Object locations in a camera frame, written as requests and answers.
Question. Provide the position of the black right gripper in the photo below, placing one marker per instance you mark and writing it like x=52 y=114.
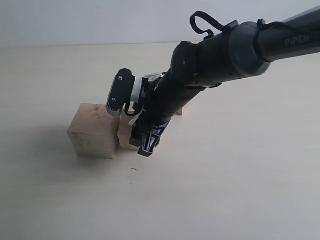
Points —
x=152 y=115

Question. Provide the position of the medium wooden cube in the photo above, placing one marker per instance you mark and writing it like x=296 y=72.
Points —
x=124 y=133

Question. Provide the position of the large wooden cube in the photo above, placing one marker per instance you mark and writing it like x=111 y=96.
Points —
x=93 y=132

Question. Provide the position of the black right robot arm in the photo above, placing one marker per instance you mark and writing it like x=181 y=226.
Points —
x=239 y=51

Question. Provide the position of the wooden block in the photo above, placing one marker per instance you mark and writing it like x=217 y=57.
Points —
x=180 y=112

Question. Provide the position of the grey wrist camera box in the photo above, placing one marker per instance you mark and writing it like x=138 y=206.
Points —
x=120 y=92

